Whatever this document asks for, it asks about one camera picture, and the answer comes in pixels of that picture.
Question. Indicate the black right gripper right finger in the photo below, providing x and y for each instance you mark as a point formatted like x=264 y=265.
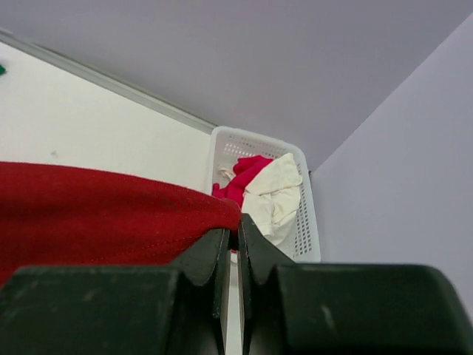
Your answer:
x=260 y=302

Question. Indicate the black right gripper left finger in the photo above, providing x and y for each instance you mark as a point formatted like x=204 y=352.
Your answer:
x=198 y=321

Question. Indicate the dark red t shirt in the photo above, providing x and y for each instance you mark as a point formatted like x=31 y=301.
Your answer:
x=67 y=216

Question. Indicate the cream white t shirt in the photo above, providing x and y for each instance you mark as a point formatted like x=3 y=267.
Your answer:
x=272 y=198

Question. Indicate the pink t shirt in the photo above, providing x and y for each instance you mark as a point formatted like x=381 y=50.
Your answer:
x=245 y=170

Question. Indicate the white plastic laundry basket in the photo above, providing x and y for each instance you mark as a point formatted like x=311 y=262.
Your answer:
x=227 y=145

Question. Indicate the folded green t shirt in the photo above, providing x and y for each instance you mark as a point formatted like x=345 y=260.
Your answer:
x=2 y=69

